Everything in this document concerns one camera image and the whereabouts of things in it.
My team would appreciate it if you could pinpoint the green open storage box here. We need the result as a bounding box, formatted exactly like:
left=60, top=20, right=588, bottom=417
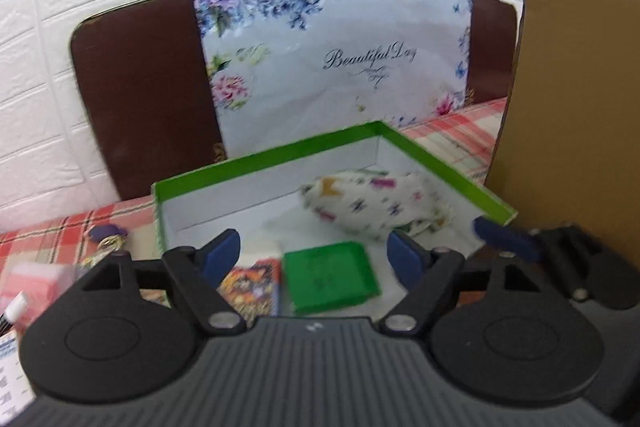
left=152, top=122, right=516, bottom=319

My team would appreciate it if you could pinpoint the purple keychain with ring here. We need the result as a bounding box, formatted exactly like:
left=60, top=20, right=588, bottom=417
left=76, top=223, right=129, bottom=277

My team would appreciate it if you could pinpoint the pink plastic bag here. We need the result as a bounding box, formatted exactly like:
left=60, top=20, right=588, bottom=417
left=1, top=262, right=76, bottom=329

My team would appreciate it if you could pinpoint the floral fabric pouch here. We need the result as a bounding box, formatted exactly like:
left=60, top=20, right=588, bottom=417
left=299, top=169, right=454, bottom=241

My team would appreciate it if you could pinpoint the white HP box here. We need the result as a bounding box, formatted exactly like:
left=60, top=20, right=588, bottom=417
left=0, top=331, right=35, bottom=426

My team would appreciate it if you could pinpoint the dark brown headboard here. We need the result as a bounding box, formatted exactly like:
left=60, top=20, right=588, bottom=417
left=70, top=0, right=516, bottom=198

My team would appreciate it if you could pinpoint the brown cardboard box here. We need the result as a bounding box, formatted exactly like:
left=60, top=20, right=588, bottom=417
left=486, top=0, right=639, bottom=261

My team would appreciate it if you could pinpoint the plaid red blanket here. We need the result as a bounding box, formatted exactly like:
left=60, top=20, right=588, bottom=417
left=1, top=98, right=506, bottom=279

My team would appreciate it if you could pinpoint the colourful card pack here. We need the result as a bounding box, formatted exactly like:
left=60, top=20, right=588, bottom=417
left=218, top=258, right=281, bottom=323

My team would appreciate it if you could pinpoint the floral bedding package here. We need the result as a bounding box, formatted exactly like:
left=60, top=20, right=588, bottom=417
left=193, top=0, right=473, bottom=157

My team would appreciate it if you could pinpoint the black marker white cap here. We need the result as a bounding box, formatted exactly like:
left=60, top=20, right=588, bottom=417
left=0, top=291, right=29, bottom=336

